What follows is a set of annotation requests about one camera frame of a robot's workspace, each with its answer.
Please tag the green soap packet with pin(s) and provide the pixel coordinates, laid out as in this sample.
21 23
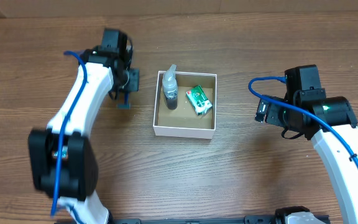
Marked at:
199 101

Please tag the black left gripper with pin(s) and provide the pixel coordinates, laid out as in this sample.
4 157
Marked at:
132 81

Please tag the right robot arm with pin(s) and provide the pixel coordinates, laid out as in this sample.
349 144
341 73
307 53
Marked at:
329 123

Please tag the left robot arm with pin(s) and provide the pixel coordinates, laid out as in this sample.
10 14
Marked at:
62 160

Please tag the bottle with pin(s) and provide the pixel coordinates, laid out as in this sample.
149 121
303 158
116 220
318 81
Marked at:
170 87

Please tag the white cardboard box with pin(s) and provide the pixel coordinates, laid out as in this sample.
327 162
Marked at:
183 121

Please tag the blue disposable razor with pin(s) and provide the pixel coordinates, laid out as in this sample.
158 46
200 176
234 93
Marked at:
125 105

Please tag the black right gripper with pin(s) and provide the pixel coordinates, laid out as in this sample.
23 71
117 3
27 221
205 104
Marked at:
268 109

